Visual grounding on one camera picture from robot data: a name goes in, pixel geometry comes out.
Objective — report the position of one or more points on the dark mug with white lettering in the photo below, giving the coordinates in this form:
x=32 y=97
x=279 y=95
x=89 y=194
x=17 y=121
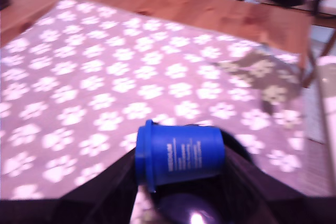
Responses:
x=189 y=208

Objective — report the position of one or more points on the paw print cloth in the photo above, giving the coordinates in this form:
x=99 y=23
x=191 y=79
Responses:
x=105 y=77

